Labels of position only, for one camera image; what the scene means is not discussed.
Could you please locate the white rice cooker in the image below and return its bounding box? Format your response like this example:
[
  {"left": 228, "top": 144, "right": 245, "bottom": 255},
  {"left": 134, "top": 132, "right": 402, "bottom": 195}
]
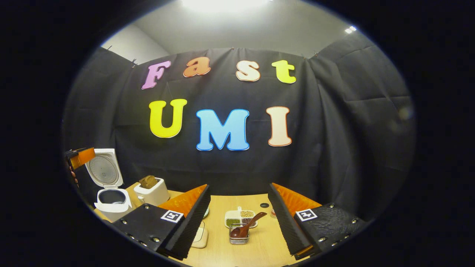
[{"left": 85, "top": 148, "right": 132, "bottom": 222}]

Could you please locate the cream rectangular tray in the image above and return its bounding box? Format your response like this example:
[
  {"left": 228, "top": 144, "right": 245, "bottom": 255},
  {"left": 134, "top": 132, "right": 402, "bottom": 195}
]
[{"left": 191, "top": 221, "right": 208, "bottom": 249}]

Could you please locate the brown wooden spoon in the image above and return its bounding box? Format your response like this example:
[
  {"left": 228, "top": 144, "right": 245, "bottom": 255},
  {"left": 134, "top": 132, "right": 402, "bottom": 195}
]
[{"left": 230, "top": 212, "right": 268, "bottom": 238}]

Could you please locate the white divided bean dish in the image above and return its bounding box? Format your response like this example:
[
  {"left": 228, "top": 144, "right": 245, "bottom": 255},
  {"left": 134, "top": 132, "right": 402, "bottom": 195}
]
[{"left": 225, "top": 207, "right": 258, "bottom": 228}]

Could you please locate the white toaster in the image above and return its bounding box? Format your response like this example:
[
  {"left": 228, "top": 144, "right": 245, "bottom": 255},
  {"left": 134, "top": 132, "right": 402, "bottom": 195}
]
[{"left": 134, "top": 177, "right": 170, "bottom": 207}]

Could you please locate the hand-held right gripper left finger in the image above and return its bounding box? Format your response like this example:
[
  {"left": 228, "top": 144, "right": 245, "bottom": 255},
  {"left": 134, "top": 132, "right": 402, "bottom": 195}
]
[{"left": 111, "top": 184, "right": 211, "bottom": 261}]

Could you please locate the large ceiling light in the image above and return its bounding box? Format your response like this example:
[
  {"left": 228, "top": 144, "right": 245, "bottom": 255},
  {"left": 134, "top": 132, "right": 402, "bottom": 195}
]
[{"left": 182, "top": 0, "right": 273, "bottom": 13}]

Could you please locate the clear chopstick holder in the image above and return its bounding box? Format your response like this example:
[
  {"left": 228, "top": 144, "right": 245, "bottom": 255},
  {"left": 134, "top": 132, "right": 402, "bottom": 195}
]
[{"left": 229, "top": 224, "right": 249, "bottom": 245}]

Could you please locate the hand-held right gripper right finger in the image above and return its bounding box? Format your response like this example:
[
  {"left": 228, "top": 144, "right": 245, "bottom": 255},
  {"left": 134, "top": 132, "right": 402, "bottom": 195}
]
[{"left": 268, "top": 182, "right": 371, "bottom": 260}]

